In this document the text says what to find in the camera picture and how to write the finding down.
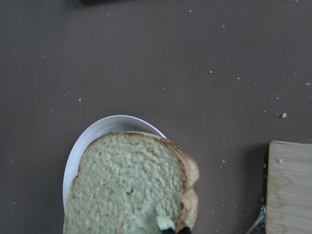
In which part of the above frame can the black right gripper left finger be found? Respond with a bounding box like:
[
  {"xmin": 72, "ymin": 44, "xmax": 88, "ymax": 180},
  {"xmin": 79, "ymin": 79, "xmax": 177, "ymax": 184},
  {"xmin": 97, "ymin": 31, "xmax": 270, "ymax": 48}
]
[{"xmin": 159, "ymin": 226, "xmax": 175, "ymax": 234}]

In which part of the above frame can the wooden cutting board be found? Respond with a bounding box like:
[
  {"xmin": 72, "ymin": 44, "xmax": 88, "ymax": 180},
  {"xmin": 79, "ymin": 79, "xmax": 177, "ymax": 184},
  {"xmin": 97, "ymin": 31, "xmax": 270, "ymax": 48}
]
[{"xmin": 245, "ymin": 140, "xmax": 312, "ymax": 234}]

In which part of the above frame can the plain bread slice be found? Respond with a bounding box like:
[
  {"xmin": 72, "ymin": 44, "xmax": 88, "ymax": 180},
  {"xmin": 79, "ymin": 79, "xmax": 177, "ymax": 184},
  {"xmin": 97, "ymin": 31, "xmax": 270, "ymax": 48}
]
[{"xmin": 63, "ymin": 131, "xmax": 199, "ymax": 234}]

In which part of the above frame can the white round plate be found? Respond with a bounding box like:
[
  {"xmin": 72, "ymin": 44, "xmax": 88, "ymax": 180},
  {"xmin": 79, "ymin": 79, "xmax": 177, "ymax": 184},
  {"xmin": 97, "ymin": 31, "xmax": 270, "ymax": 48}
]
[{"xmin": 62, "ymin": 115, "xmax": 166, "ymax": 208}]

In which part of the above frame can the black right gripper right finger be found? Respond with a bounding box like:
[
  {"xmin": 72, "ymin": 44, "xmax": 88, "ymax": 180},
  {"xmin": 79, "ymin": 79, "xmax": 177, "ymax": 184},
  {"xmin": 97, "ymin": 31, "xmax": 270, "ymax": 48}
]
[{"xmin": 177, "ymin": 227, "xmax": 192, "ymax": 234}]

